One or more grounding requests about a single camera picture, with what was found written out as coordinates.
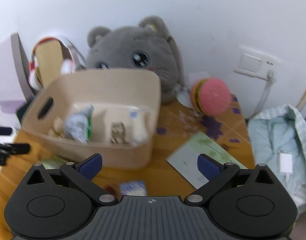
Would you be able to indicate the small blue-label sachet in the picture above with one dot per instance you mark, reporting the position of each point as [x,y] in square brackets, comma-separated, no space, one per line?
[139,132]

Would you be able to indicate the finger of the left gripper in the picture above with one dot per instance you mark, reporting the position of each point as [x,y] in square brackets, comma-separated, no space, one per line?
[5,131]
[6,150]

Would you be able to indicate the blue white porcelain-pattern box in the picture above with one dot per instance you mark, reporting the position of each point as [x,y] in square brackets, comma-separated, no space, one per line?
[133,188]

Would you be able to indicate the white crumpled candy wrapper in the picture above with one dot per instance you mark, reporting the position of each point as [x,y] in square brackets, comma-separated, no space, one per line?
[57,130]

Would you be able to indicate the white wall socket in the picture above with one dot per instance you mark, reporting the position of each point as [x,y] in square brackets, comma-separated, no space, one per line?
[257,64]

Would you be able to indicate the white green snack packet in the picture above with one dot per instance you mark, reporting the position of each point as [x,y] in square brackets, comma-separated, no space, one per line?
[78,126]

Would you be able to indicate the wooden headphone stand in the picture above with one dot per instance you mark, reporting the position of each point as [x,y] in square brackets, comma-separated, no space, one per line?
[49,60]

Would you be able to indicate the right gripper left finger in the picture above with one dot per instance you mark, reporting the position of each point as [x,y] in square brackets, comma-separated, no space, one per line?
[80,176]

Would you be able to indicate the grey white board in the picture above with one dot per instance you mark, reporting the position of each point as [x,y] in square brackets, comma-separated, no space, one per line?
[14,88]

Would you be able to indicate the beige hair claw clip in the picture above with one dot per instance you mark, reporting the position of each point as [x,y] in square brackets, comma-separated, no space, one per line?
[118,133]

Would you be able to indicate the light green snack bag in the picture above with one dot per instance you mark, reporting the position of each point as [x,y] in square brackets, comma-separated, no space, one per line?
[53,162]

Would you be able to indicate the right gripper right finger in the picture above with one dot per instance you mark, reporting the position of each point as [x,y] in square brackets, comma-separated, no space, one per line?
[219,176]

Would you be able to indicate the beige plastic storage bin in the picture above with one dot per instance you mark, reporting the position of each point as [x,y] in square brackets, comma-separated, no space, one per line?
[113,94]

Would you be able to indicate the light blue cloth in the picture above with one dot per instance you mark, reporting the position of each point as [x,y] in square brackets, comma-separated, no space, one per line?
[278,139]

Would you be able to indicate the red white headphones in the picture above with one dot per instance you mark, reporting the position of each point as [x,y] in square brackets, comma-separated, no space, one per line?
[73,61]

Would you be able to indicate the grey cat plush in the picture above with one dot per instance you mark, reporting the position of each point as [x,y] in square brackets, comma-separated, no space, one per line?
[149,45]

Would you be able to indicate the white round device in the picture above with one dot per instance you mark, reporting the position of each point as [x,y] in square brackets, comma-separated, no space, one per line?
[183,97]

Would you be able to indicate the pink hamburger plush toy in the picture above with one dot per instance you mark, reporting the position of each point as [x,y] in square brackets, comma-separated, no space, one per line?
[210,96]

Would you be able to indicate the purple floral table mat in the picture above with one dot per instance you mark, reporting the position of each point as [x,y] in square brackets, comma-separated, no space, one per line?
[176,124]

